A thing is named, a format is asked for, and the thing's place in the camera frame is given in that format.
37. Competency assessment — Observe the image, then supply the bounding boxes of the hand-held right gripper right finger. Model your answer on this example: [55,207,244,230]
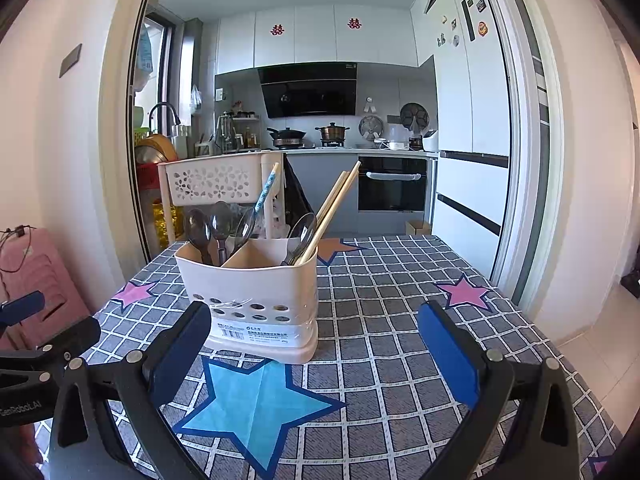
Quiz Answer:
[417,301,583,471]

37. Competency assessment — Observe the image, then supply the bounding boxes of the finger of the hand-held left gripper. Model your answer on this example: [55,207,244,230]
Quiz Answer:
[0,290,46,328]
[0,316,102,386]

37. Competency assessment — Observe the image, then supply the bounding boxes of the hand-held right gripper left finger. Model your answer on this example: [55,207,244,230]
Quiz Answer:
[50,301,213,471]

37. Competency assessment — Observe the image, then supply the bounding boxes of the white plastic utensil holder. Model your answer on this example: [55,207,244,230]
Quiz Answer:
[174,237,321,365]

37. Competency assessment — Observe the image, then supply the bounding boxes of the blue patterned chopstick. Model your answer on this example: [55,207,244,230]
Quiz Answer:
[253,161,281,213]

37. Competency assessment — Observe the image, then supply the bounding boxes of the plain wooden chopstick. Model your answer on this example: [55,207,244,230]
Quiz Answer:
[295,160,362,266]
[312,171,347,233]

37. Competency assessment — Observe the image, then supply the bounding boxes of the pink plastic chair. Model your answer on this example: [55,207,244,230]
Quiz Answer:
[0,227,91,351]

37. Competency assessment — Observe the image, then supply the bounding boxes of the grey checked star tablecloth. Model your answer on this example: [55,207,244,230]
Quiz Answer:
[30,234,623,480]

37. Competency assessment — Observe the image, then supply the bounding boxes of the gold foil decoration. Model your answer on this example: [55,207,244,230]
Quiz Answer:
[150,202,185,246]

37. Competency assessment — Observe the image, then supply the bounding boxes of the black built-in oven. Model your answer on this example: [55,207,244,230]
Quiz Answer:
[357,155,430,213]

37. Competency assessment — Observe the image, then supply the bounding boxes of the white perforated basket cart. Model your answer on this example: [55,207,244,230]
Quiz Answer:
[157,152,288,261]

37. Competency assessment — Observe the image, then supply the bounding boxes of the red plastic basin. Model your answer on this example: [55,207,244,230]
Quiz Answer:
[135,160,161,191]

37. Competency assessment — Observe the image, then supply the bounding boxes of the black hanging bag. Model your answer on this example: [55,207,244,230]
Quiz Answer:
[282,152,316,238]

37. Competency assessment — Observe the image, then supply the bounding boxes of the grey kitchen base cabinet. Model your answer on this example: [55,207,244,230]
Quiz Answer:
[285,150,361,235]

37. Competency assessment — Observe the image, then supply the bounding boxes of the countertop spice rack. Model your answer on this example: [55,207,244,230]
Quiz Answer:
[216,110,262,153]

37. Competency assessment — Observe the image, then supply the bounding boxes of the dark round rack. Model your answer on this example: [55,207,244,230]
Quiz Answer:
[400,102,431,131]

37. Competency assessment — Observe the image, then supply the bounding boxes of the black wok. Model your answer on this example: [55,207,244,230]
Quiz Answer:
[266,127,307,148]

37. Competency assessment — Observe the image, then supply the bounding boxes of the curved kitchen faucet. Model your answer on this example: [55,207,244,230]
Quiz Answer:
[148,102,182,133]

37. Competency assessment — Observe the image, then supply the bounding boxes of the white refrigerator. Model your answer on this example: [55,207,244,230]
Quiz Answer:
[424,0,511,281]

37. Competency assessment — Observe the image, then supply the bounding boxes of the steel cooking pot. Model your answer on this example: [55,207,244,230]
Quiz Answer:
[315,122,351,142]

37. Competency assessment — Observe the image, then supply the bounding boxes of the black range hood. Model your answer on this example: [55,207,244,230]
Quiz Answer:
[257,62,358,118]

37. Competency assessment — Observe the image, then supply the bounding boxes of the white upper kitchen cabinets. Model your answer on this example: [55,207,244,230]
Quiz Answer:
[216,5,436,76]

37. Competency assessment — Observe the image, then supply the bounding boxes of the black cable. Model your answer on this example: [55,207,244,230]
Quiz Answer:
[0,226,38,273]

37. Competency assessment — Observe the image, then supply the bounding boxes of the grey wall switch plate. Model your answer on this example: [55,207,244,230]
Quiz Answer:
[59,43,83,78]

